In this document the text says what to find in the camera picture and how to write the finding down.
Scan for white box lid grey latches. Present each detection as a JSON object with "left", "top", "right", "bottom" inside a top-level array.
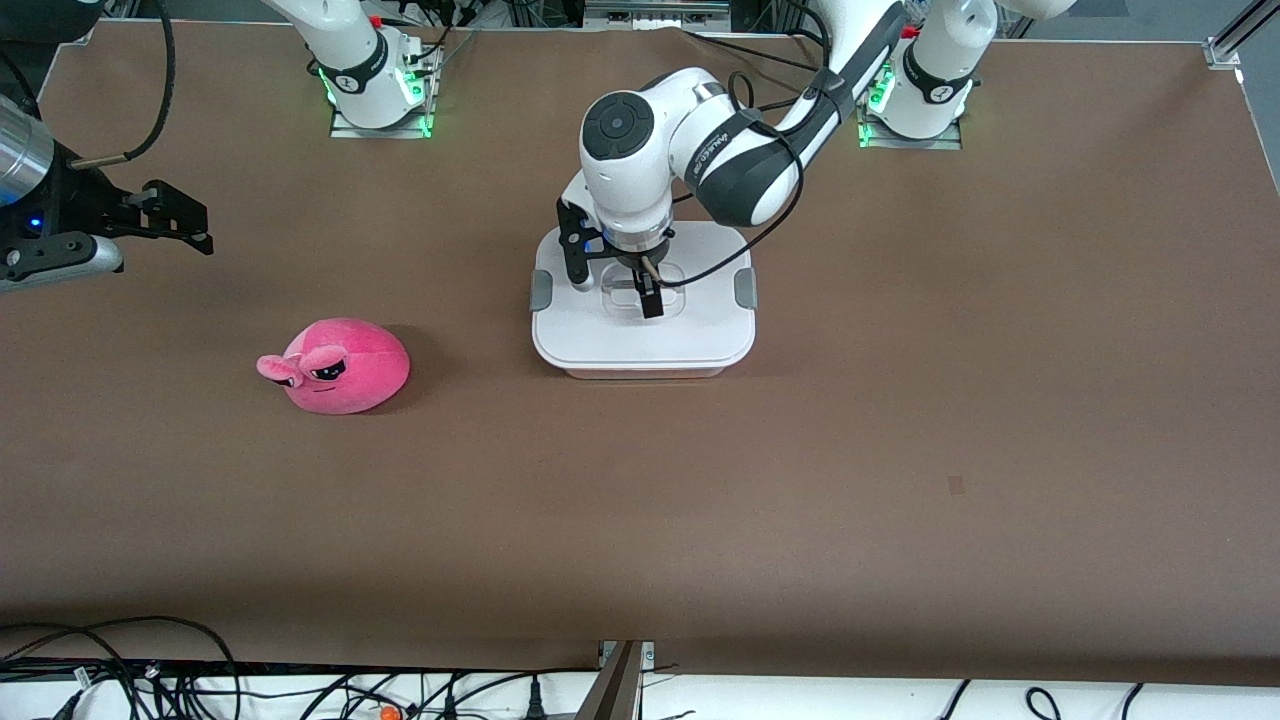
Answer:
[{"left": 530, "top": 220, "right": 758, "bottom": 369}]

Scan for pink plush toy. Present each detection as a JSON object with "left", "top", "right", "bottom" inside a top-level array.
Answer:
[{"left": 256, "top": 317, "right": 411, "bottom": 416}]

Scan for pink plastic box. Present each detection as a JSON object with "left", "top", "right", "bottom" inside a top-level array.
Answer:
[{"left": 563, "top": 360, "right": 728, "bottom": 380}]

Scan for grey metal box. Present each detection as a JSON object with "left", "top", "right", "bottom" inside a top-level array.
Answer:
[{"left": 585, "top": 0, "right": 732, "bottom": 27}]

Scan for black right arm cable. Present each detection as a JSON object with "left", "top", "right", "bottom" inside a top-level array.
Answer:
[{"left": 68, "top": 0, "right": 177, "bottom": 169}]

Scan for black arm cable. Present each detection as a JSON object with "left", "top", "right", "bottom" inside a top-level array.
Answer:
[
  {"left": 68, "top": 0, "right": 177, "bottom": 169},
  {"left": 650, "top": 70, "right": 837, "bottom": 291}
]

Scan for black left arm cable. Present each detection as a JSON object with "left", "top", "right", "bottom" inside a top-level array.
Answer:
[{"left": 650, "top": 70, "right": 837, "bottom": 291}]

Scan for black cable across table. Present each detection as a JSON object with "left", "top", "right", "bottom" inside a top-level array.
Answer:
[{"left": 685, "top": 28, "right": 831, "bottom": 73}]

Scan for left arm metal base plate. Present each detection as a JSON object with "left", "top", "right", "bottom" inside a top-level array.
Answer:
[{"left": 857, "top": 55, "right": 964, "bottom": 151}]

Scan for aluminium profile post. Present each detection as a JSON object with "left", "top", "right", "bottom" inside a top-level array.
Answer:
[{"left": 575, "top": 640, "right": 656, "bottom": 720}]

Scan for black looping cable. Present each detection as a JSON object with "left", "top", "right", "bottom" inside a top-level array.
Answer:
[{"left": 0, "top": 615, "right": 242, "bottom": 720}]

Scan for long black cable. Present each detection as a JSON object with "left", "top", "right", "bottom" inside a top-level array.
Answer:
[{"left": 300, "top": 667, "right": 601, "bottom": 720}]

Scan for aluminium frame profile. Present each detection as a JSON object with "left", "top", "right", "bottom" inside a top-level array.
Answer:
[{"left": 1204, "top": 0, "right": 1280, "bottom": 71}]

